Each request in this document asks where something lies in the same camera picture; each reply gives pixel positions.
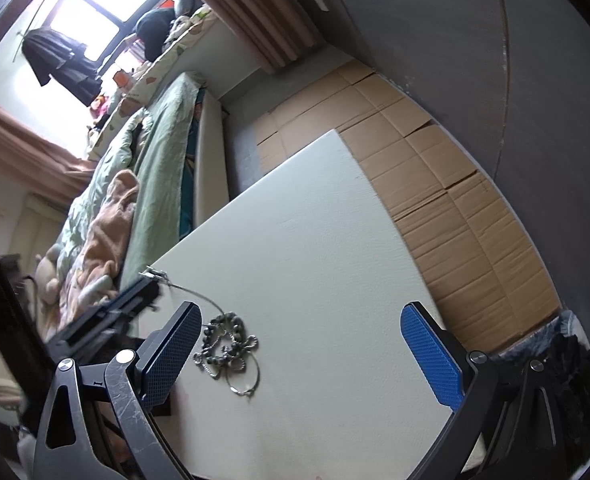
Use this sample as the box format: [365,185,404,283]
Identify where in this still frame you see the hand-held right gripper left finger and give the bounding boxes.
[32,301,202,480]

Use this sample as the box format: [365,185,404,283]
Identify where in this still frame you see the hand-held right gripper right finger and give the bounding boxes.
[400,301,582,480]

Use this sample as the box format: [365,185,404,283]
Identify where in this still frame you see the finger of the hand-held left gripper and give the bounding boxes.
[45,277,164,361]

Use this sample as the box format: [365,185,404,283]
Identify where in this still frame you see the silver beaded necklace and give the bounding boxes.
[142,266,262,399]

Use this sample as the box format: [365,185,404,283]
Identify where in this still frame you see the cream plush toy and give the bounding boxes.
[34,243,64,307]

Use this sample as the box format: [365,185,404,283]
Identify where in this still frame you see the pink fleece blanket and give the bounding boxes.
[56,168,142,332]

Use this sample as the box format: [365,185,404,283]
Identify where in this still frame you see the beige headboard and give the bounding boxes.
[17,193,74,262]

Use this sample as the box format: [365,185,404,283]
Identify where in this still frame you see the pale green quilt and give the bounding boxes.
[54,109,154,282]

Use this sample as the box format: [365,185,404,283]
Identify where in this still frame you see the bed with green sheet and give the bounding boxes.
[50,71,237,337]

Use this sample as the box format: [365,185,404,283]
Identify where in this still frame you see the dark cloth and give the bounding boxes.
[549,331,590,467]

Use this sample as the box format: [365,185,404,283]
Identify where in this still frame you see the flattened cardboard sheets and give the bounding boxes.
[254,58,562,357]

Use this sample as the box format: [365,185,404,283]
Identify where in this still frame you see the pink curtain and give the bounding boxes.
[0,89,96,207]
[174,0,322,74]

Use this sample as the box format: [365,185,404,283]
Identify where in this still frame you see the pile of colourful toys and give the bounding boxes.
[87,66,136,132]

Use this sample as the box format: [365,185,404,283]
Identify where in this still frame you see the floral window seat cushion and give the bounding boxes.
[86,4,222,162]

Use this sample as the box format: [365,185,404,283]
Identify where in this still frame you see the hanging dark clothing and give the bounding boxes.
[20,26,102,107]

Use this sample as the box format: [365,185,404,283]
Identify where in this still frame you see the dark grey wardrobe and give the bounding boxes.
[319,0,590,322]

